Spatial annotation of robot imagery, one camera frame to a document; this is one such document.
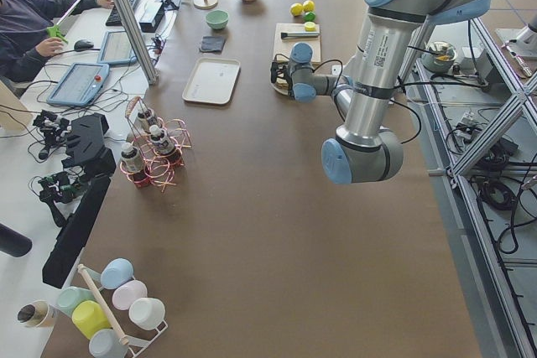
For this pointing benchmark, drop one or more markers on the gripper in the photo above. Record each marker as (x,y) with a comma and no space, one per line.
(282,77)

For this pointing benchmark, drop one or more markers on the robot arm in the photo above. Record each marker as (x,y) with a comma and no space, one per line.
(363,150)

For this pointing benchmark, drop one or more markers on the cream bunny serving tray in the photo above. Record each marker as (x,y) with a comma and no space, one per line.
(212,81)

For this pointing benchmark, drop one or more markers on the bamboo cutting board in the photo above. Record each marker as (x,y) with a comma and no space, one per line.
(283,47)

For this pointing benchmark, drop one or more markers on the black metal muddler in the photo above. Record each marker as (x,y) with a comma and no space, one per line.
(299,35)

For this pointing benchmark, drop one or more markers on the half lemon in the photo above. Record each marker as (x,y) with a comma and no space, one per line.
(310,27)

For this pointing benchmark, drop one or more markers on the green lime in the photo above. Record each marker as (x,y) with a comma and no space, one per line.
(309,16)

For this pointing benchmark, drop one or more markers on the yellow lemon front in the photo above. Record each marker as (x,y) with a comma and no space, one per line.
(296,9)

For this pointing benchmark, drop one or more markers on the yellow lemon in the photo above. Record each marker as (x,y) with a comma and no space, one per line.
(296,9)
(308,6)

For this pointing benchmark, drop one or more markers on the grey folded cloth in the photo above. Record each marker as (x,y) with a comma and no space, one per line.
(212,44)

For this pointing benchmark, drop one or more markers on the yellow lemon back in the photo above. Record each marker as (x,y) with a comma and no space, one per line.
(308,6)

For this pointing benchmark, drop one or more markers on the mint green bowl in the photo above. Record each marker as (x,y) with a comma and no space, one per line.
(217,19)

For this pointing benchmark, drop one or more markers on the teach pendant far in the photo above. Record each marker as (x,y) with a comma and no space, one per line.
(116,49)

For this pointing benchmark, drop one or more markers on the teach pendant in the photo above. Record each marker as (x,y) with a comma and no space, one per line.
(79,85)
(116,49)

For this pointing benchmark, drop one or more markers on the metal bowl on shelf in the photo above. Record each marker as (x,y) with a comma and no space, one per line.
(439,57)

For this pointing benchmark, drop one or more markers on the black computer mouse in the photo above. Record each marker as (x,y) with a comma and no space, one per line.
(83,44)

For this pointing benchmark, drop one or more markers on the teach pendant near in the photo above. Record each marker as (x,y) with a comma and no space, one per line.
(79,85)

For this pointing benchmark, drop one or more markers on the person at desk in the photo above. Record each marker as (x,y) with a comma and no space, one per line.
(26,45)

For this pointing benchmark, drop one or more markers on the blue plastic cup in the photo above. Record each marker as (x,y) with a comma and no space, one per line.
(116,273)

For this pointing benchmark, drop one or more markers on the pink plastic cup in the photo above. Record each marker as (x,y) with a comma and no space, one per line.
(125,295)

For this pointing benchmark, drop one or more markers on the white plastic cup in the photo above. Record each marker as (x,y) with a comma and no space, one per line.
(147,313)

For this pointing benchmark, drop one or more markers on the white cup rack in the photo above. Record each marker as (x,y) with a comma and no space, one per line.
(124,338)

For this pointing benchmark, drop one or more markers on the yellow plastic cup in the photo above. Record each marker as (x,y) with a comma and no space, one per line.
(89,318)

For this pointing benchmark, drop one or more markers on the paper coffee cup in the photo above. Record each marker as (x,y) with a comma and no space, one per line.
(38,314)

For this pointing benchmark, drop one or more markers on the aluminium frame post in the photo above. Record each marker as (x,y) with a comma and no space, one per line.
(134,34)

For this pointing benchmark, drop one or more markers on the copper wire bottle rack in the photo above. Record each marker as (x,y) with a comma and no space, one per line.
(155,147)

